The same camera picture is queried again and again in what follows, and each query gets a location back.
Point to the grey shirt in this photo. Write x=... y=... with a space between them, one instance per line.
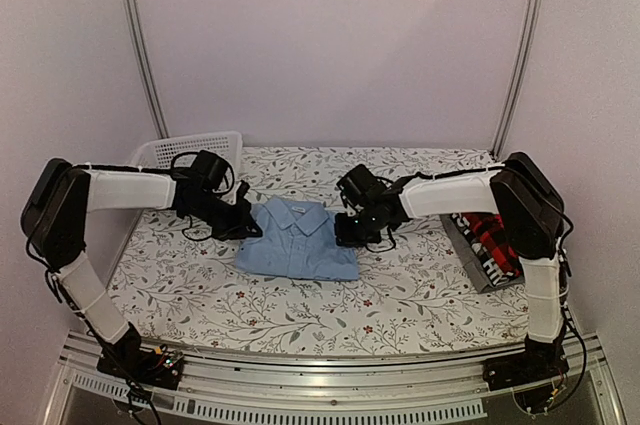
x=465 y=260

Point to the white plastic basket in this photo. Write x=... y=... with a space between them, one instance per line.
x=159 y=153

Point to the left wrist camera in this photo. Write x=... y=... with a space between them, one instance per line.
x=241 y=191

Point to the red black plaid shirt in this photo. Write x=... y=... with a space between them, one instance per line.
x=489 y=230

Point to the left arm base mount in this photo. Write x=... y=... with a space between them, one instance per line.
x=127 y=359

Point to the aluminium front rail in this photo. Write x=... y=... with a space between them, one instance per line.
x=232 y=387

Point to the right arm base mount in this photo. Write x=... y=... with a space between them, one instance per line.
x=541 y=367

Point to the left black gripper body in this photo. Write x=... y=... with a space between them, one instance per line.
x=226 y=223

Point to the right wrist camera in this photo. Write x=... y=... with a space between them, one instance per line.
x=345 y=199

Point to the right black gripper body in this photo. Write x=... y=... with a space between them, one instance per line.
x=362 y=231

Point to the floral table mat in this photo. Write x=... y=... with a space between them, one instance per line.
x=175 y=284

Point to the left aluminium post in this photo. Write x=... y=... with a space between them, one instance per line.
x=136 y=32

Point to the right aluminium post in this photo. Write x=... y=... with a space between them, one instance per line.
x=525 y=44

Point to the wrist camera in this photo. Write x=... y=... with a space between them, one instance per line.
x=241 y=191
x=345 y=199

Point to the black shirt white letters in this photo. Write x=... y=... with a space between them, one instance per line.
x=475 y=250

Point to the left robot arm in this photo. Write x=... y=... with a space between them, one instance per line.
x=196 y=185

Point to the aluminium post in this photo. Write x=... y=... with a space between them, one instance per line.
x=525 y=44
x=136 y=32

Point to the light blue long sleeve shirt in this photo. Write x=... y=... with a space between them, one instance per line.
x=298 y=242

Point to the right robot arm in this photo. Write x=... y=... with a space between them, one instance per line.
x=516 y=191

